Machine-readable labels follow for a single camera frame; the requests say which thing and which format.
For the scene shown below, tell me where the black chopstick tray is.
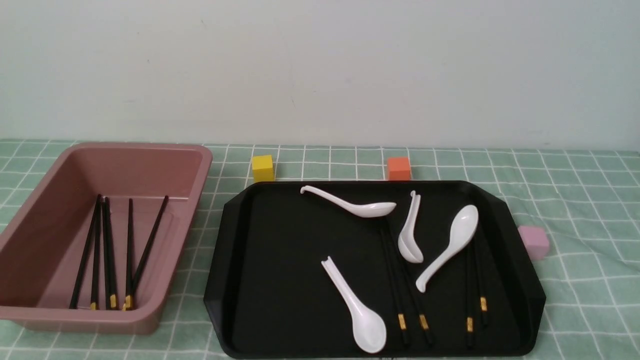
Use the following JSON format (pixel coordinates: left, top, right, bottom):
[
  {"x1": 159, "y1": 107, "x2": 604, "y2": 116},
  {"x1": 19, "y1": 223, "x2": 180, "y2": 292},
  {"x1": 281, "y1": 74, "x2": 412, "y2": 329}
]
[
  {"x1": 473, "y1": 239, "x2": 490, "y2": 328},
  {"x1": 465, "y1": 243, "x2": 474, "y2": 350},
  {"x1": 382, "y1": 219, "x2": 434, "y2": 348},
  {"x1": 377, "y1": 217, "x2": 410, "y2": 349}
]

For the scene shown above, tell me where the white spoon top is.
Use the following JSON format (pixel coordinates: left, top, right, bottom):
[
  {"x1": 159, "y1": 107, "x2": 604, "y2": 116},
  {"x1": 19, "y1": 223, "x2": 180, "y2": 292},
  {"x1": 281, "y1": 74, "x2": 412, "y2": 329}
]
[{"x1": 299, "y1": 186, "x2": 397, "y2": 218}]

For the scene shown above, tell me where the yellow cube block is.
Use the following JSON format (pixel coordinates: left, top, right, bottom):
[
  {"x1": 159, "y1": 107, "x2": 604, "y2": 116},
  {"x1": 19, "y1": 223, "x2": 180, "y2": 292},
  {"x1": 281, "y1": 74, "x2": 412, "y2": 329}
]
[{"x1": 251, "y1": 154, "x2": 275, "y2": 183}]

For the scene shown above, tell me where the orange cube block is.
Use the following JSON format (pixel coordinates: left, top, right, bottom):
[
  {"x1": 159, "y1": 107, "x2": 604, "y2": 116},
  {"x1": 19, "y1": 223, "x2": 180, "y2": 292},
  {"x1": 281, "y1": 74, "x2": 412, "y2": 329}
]
[{"x1": 387, "y1": 156, "x2": 412, "y2": 182}]

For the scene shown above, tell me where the black plastic tray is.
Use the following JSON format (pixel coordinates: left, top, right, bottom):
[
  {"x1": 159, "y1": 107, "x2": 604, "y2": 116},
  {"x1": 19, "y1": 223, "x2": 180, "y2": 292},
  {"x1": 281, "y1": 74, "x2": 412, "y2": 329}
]
[{"x1": 203, "y1": 180, "x2": 547, "y2": 359}]

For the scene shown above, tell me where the white spoon middle upright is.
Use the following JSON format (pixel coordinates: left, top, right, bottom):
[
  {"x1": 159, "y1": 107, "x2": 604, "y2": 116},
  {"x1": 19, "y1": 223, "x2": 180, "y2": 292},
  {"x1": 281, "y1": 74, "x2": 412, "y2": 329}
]
[{"x1": 397, "y1": 190, "x2": 425, "y2": 264}]

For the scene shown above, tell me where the white spoon right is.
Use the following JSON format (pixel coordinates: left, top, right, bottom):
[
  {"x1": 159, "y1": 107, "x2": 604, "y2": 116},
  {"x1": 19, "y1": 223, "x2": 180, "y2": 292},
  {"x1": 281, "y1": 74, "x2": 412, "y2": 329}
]
[{"x1": 414, "y1": 204, "x2": 480, "y2": 293}]

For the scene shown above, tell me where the white spoon bottom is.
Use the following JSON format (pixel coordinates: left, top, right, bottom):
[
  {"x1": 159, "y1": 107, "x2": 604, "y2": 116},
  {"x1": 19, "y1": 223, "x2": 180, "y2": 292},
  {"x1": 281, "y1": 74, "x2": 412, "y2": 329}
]
[{"x1": 321, "y1": 256, "x2": 387, "y2": 354}]

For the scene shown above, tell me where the black chopstick bin rightmost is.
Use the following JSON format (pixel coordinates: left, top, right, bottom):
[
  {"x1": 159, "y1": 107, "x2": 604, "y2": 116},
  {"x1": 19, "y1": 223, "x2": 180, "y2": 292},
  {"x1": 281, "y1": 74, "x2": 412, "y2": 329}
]
[{"x1": 131, "y1": 194, "x2": 169, "y2": 310}]

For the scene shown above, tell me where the black chopstick bin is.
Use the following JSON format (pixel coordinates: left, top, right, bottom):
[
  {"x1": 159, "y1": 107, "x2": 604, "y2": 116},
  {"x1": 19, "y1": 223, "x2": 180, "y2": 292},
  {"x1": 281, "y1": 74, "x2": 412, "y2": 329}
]
[
  {"x1": 131, "y1": 194, "x2": 169, "y2": 310},
  {"x1": 102, "y1": 196, "x2": 119, "y2": 310},
  {"x1": 90, "y1": 194, "x2": 102, "y2": 311},
  {"x1": 122, "y1": 198, "x2": 134, "y2": 312},
  {"x1": 68, "y1": 194, "x2": 102, "y2": 310}
]

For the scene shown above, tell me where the pink cube block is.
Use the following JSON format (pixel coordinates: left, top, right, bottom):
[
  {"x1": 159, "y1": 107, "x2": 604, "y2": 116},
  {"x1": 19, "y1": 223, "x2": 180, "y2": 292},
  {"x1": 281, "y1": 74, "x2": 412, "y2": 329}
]
[{"x1": 518, "y1": 225, "x2": 550, "y2": 261}]

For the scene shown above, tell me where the green checkered tablecloth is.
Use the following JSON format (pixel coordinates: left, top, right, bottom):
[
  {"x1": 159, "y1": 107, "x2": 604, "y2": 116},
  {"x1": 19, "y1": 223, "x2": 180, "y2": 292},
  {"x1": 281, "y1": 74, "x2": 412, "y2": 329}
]
[{"x1": 1, "y1": 143, "x2": 640, "y2": 360}]

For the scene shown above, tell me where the black chopstick bin leftmost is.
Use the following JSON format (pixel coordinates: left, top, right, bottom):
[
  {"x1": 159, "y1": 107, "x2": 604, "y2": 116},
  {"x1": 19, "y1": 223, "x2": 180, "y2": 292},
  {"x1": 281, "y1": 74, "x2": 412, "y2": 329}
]
[{"x1": 68, "y1": 194, "x2": 102, "y2": 310}]

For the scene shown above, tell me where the pink plastic bin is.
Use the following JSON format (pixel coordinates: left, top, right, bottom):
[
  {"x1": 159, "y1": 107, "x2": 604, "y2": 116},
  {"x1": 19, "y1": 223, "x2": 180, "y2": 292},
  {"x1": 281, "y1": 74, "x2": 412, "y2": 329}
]
[{"x1": 0, "y1": 142, "x2": 213, "y2": 334}]

